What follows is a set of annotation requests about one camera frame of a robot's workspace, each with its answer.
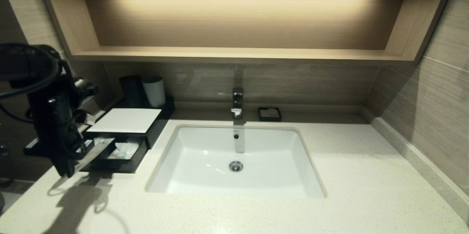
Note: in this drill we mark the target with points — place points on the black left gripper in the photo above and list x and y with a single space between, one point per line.
55 127

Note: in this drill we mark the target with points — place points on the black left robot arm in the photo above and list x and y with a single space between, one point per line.
44 69

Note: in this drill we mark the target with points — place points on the black amenity box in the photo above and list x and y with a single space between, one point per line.
161 124

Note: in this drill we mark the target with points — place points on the white wrapped amenity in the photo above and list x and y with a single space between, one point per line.
126 150

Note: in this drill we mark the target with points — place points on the white card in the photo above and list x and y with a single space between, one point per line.
126 121

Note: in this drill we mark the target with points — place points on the black cup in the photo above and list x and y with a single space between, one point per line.
132 91

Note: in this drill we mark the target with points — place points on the white cup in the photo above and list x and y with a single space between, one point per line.
155 92

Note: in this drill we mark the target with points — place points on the chrome sink drain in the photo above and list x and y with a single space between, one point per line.
236 166

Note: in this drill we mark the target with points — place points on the chrome faucet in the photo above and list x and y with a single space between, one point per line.
237 102

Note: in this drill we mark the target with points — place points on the black soap dish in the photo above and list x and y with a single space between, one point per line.
261 116

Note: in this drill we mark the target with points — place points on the white sink basin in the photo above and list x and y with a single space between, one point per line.
271 160

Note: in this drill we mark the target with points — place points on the round soap bar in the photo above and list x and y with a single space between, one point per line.
271 112

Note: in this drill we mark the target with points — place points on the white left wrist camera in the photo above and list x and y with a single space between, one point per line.
90 119

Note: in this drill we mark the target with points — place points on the wooden wall shelf niche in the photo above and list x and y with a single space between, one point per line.
238 55

